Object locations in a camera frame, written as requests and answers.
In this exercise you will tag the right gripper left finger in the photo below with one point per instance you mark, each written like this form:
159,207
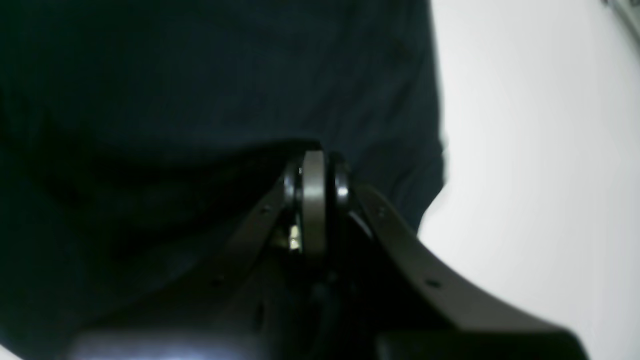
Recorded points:
240,293

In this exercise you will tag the black T-shirt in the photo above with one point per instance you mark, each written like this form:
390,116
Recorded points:
135,134

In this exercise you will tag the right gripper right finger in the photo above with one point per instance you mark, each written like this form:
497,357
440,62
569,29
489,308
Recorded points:
409,305

